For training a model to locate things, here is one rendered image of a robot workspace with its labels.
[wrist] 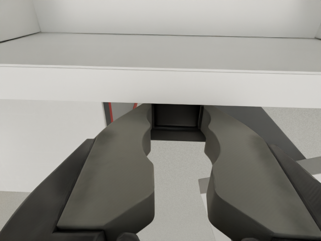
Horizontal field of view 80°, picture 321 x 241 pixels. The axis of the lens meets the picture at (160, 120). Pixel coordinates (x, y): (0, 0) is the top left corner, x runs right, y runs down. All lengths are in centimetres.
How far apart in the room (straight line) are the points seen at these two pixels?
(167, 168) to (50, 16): 133
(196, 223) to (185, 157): 81
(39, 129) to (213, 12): 30
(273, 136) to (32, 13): 54
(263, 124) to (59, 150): 52
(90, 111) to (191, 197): 148
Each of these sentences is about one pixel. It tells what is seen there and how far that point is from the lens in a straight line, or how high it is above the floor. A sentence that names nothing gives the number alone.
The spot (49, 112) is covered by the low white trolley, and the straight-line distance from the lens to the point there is 34.
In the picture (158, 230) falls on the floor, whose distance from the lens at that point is 213.
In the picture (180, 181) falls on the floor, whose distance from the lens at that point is 156.
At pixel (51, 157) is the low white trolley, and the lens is 40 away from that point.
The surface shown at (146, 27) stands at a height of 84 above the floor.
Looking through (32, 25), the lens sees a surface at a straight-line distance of 20.
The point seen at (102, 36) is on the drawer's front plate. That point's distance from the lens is 17.
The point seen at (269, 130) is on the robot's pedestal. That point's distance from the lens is 61.
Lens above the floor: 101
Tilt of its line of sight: 58 degrees down
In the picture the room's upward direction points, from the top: 176 degrees counter-clockwise
